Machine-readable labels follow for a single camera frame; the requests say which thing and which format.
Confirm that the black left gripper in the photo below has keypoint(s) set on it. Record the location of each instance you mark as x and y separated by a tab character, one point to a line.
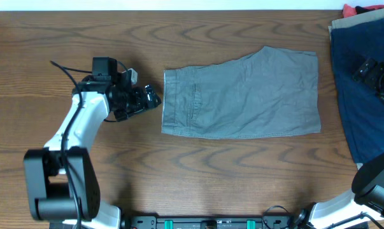
142	104

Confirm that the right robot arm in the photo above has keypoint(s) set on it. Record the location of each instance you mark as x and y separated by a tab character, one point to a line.
365	200

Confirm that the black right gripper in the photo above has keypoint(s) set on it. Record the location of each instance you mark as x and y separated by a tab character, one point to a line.
373	79

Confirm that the red garment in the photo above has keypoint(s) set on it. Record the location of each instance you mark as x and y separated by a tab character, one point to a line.
349	11

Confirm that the navy blue shorts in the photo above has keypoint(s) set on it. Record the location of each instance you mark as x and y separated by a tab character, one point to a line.
361	112

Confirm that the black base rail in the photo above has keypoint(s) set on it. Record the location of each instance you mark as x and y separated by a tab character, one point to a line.
152	222

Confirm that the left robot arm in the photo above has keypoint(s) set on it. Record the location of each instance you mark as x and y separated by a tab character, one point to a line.
61	182

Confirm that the grey shorts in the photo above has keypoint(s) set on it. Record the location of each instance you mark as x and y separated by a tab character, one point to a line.
270	93

